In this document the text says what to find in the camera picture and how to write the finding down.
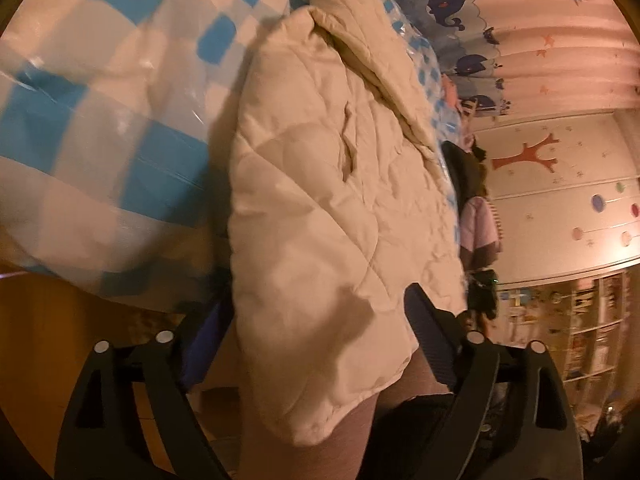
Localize dark cloth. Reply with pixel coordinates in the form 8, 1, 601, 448
442, 140, 490, 206

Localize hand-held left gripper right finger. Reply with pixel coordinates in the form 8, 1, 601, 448
406, 282, 585, 480

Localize white quilted jacket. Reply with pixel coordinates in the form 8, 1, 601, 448
227, 0, 468, 448

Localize pink garment with striped trim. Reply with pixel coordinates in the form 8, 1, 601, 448
459, 196, 502, 257

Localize open shelf with items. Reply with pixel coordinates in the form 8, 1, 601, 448
495, 266, 633, 397

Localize white wardrobe with tree sticker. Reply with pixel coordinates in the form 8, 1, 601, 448
470, 110, 640, 286

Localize pink clothes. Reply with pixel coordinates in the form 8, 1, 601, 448
442, 75, 462, 108

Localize whale print curtain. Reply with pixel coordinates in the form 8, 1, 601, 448
370, 0, 640, 117

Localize blue checkered bed cover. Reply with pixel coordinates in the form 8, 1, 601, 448
0, 0, 463, 311

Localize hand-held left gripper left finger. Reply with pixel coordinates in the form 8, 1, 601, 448
55, 297, 232, 480

